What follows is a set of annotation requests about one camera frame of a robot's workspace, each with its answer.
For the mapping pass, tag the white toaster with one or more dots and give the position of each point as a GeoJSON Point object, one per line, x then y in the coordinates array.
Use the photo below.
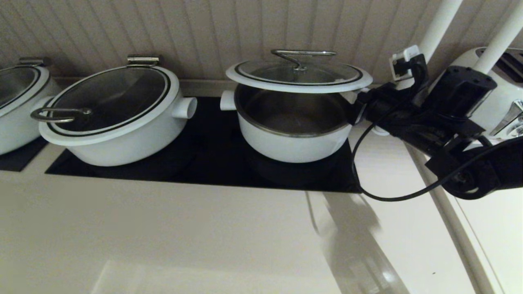
{"type": "Point", "coordinates": [502, 108]}

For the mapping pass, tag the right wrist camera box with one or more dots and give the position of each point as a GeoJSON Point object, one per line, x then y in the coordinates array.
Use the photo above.
{"type": "Point", "coordinates": [402, 59]}

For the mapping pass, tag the white oval pot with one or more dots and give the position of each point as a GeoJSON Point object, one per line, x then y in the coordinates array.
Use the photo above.
{"type": "Point", "coordinates": [16, 131]}
{"type": "Point", "coordinates": [135, 148]}

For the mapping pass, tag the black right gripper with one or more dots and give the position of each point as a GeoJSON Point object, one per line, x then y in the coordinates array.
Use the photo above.
{"type": "Point", "coordinates": [392, 108]}

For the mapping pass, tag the black glass cooktop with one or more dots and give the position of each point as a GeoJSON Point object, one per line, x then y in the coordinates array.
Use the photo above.
{"type": "Point", "coordinates": [20, 161]}
{"type": "Point", "coordinates": [212, 163]}

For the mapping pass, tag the round glass lid white rim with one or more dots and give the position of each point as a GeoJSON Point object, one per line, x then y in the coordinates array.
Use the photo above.
{"type": "Point", "coordinates": [286, 86]}

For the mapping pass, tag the oval glass lid white rim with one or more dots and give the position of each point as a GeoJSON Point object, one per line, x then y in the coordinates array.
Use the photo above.
{"type": "Point", "coordinates": [110, 96]}
{"type": "Point", "coordinates": [14, 83]}

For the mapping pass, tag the white round pot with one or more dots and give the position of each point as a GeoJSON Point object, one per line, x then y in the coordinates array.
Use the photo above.
{"type": "Point", "coordinates": [294, 150]}

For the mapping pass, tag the white round pole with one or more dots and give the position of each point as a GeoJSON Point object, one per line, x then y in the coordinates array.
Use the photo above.
{"type": "Point", "coordinates": [441, 20]}
{"type": "Point", "coordinates": [502, 41]}

